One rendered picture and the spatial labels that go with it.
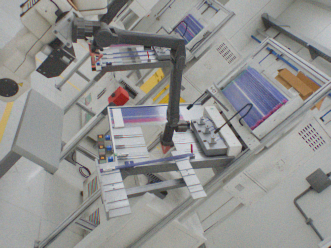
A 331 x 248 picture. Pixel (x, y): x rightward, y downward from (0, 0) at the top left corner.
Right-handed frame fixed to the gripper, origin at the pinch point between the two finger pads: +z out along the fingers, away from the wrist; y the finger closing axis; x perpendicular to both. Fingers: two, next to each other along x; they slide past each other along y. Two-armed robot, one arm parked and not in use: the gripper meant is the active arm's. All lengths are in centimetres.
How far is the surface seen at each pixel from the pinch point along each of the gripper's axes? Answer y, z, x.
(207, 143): -1.3, -7.4, -25.4
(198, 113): 44, -3, -35
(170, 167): -10.4, 3.6, -1.8
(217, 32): 132, -41, -74
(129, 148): 8.4, 4.4, 19.3
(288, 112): -13, -38, -63
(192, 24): 161, -38, -59
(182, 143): 8.9, 0.1, -13.7
